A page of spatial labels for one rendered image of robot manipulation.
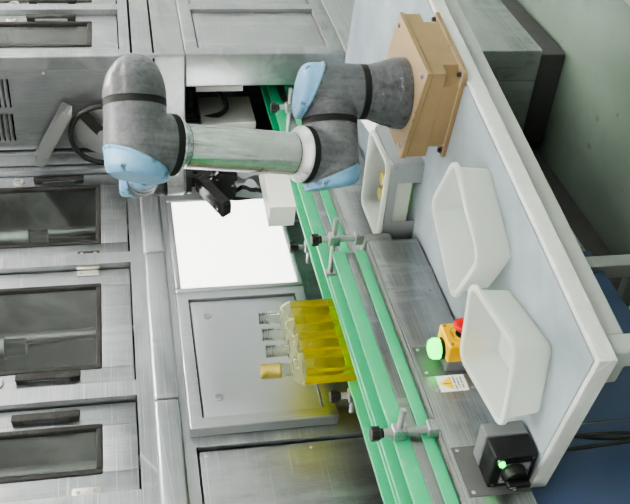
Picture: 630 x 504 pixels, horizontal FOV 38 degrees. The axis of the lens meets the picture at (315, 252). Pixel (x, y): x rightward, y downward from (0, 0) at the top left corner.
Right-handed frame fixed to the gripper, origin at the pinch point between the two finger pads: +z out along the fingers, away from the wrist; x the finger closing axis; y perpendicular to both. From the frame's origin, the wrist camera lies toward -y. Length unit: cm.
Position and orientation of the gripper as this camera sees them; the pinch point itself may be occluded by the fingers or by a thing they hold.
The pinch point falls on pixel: (269, 181)
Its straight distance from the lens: 221.1
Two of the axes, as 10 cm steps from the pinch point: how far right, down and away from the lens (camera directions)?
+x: -1.0, 6.8, 7.2
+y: -1.7, -7.3, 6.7
